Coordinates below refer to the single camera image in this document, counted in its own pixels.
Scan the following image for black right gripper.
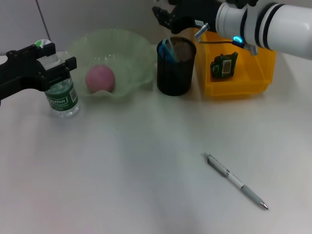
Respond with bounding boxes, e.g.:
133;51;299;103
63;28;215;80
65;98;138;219
152;0;220;35

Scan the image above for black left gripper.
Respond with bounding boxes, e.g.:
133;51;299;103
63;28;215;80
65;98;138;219
0;42;78;101

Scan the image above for blue scissors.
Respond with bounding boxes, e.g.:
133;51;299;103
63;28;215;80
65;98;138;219
158;38;179;62

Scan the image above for clear green-label water bottle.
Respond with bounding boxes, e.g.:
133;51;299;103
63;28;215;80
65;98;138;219
34;39;80;118

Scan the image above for pink peach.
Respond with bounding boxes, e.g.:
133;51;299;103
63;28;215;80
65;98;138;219
85;64;116;93

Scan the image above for green plastic wrapper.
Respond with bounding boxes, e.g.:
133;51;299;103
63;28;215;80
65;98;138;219
211;51;239;79

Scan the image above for translucent green fruit plate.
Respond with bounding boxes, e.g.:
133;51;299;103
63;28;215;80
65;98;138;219
65;28;157;98

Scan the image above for black mesh pen holder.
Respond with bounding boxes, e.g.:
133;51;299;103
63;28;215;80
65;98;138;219
156;36;197;97

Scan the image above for grey clear pen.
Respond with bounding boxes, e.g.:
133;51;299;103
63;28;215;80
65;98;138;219
201;153;269;211

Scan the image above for yellow plastic bin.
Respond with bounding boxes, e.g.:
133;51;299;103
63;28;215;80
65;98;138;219
194;26;277;98

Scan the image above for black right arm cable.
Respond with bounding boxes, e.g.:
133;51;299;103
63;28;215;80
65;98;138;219
194;22;259;56

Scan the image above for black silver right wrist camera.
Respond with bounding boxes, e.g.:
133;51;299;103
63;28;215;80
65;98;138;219
225;0;259;9

